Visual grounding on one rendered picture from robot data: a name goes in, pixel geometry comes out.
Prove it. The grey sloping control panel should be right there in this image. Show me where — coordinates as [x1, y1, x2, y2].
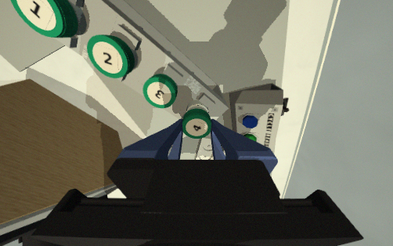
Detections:
[229, 83, 289, 152]

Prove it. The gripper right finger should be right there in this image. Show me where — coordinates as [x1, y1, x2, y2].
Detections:
[211, 119, 278, 174]

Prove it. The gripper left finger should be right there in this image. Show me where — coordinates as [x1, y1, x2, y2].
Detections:
[117, 119, 183, 160]

